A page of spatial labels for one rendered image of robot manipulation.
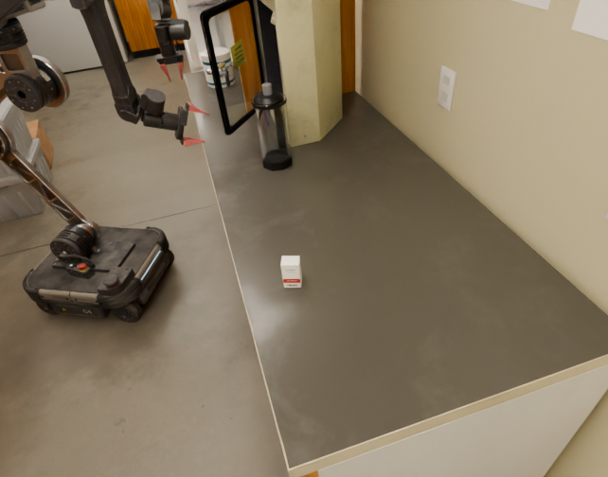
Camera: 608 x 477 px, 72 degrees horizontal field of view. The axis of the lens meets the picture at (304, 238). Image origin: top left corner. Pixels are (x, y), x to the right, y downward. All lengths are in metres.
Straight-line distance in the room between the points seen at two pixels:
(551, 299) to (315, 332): 0.51
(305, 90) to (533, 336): 0.99
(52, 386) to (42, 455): 0.32
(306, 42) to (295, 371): 0.99
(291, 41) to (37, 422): 1.84
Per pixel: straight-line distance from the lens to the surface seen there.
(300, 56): 1.44
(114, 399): 2.14
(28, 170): 2.44
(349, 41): 1.90
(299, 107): 1.49
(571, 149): 1.06
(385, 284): 0.99
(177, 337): 2.22
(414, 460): 0.95
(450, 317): 0.95
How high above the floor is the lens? 1.66
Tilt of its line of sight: 40 degrees down
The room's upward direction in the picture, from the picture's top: 6 degrees counter-clockwise
